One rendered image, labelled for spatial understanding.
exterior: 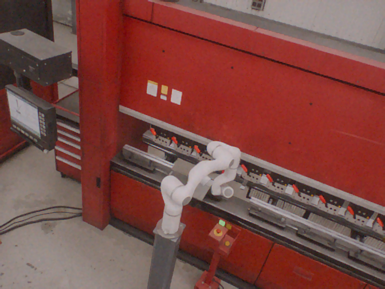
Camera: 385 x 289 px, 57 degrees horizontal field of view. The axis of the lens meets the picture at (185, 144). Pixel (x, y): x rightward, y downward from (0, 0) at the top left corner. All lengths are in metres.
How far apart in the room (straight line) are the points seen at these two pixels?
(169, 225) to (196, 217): 0.72
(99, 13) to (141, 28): 0.31
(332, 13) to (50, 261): 5.54
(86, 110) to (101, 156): 0.43
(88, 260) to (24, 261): 0.57
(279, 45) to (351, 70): 0.44
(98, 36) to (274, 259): 2.22
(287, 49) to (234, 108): 0.56
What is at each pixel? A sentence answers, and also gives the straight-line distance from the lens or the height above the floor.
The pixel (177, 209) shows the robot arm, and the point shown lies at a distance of 2.36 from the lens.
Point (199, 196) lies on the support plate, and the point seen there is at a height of 1.00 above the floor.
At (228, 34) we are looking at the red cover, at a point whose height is 2.23.
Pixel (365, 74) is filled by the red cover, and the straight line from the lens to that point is 2.33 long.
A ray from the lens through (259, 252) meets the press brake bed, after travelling 3.16.
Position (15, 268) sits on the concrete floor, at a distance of 3.67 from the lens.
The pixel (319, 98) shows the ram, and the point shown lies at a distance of 2.41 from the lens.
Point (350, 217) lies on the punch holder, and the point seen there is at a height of 1.21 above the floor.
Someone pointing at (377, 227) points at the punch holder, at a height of 1.22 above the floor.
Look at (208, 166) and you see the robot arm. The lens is 2.31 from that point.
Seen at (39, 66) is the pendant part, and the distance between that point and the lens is 2.50.
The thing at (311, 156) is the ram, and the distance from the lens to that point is 2.61.
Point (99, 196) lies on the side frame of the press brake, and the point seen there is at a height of 0.47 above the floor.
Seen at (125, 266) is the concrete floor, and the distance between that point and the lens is 3.57.
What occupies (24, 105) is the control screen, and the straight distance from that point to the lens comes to 2.80.
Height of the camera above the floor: 2.95
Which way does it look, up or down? 36 degrees down
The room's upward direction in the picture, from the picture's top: 11 degrees clockwise
